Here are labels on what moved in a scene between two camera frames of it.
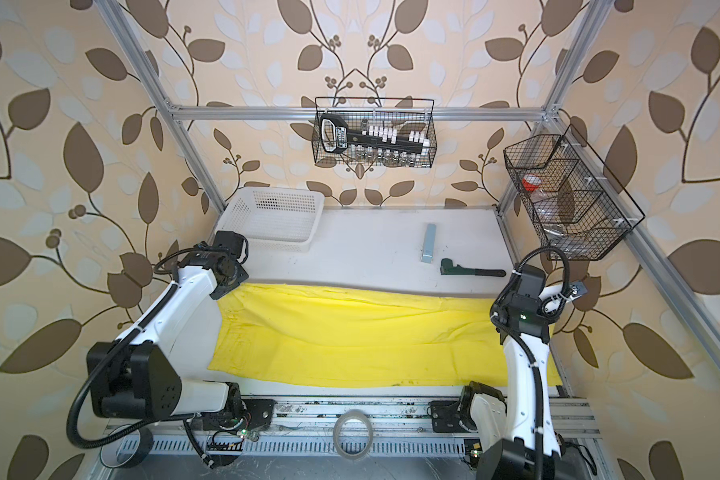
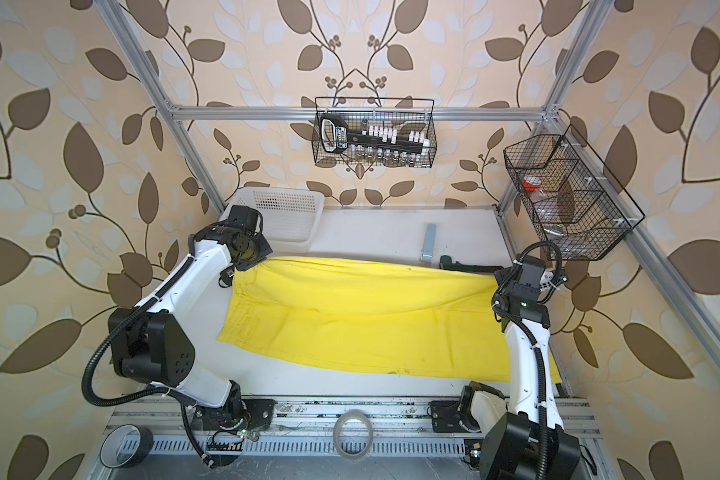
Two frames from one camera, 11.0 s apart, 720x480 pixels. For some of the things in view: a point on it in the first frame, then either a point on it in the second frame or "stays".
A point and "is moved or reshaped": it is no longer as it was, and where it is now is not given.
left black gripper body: [238, 275] → [256, 249]
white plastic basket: [283, 219] stays
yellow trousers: [286, 335] is moved or reshaped
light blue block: [429, 243] stays
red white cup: [531, 182] stays
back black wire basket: [373, 132] stays
